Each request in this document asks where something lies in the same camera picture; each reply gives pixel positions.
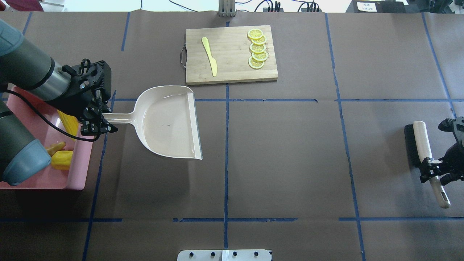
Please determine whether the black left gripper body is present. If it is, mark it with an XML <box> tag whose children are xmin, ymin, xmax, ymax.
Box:
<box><xmin>54</xmin><ymin>58</ymin><xmax>112</xmax><ymax>117</ymax></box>

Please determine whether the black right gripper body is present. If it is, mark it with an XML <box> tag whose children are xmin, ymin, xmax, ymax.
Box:
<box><xmin>440</xmin><ymin>145</ymin><xmax>464</xmax><ymax>182</ymax></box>

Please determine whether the yellow corn cob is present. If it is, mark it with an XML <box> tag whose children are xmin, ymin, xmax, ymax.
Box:
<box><xmin>57</xmin><ymin>110</ymin><xmax>80</xmax><ymax>137</ymax></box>

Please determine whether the white hand brush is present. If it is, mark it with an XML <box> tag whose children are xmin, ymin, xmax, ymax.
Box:
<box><xmin>404</xmin><ymin>121</ymin><xmax>451</xmax><ymax>209</ymax></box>

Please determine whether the yellow lemon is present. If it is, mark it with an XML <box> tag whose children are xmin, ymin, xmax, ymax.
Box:
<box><xmin>51</xmin><ymin>150</ymin><xmax>74</xmax><ymax>170</ymax></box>

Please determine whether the tan ginger root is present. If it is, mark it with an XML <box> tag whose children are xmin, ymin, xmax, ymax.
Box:
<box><xmin>45</xmin><ymin>141</ymin><xmax>66</xmax><ymax>157</ymax></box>

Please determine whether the beige plastic dustpan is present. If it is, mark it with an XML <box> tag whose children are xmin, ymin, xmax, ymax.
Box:
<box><xmin>103</xmin><ymin>85</ymin><xmax>203</xmax><ymax>160</ymax></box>

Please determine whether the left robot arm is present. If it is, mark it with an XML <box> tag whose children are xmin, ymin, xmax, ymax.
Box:
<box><xmin>0</xmin><ymin>20</ymin><xmax>118</xmax><ymax>186</ymax></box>

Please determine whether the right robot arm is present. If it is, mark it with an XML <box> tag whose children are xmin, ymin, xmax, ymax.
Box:
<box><xmin>419</xmin><ymin>117</ymin><xmax>464</xmax><ymax>186</ymax></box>

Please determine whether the pink plastic bin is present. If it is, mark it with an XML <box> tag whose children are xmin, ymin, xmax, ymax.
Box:
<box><xmin>0</xmin><ymin>95</ymin><xmax>93</xmax><ymax>190</ymax></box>

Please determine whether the yellow-green plastic knife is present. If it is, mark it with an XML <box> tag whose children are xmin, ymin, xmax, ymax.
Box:
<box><xmin>202</xmin><ymin>37</ymin><xmax>218</xmax><ymax>77</ymax></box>

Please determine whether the bamboo cutting board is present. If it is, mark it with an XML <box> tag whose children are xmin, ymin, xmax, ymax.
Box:
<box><xmin>185</xmin><ymin>25</ymin><xmax>278</xmax><ymax>85</ymax></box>

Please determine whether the lemon slice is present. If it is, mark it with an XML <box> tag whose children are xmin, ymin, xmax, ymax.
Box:
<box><xmin>249</xmin><ymin>43</ymin><xmax>267</xmax><ymax>54</ymax></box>
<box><xmin>250</xmin><ymin>35</ymin><xmax>267</xmax><ymax>46</ymax></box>
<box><xmin>251</xmin><ymin>51</ymin><xmax>269</xmax><ymax>62</ymax></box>
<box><xmin>247</xmin><ymin>28</ymin><xmax>264</xmax><ymax>40</ymax></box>
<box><xmin>248</xmin><ymin>57</ymin><xmax>265</xmax><ymax>69</ymax></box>

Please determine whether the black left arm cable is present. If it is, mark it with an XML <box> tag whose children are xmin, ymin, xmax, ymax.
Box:
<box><xmin>0</xmin><ymin>89</ymin><xmax>102</xmax><ymax>142</ymax></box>

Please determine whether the aluminium frame post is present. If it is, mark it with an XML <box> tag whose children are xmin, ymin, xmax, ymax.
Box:
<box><xmin>218</xmin><ymin>0</ymin><xmax>237</xmax><ymax>17</ymax></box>

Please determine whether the metal base plate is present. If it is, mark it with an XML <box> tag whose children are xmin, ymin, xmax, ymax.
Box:
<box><xmin>177</xmin><ymin>249</ymin><xmax>273</xmax><ymax>261</ymax></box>

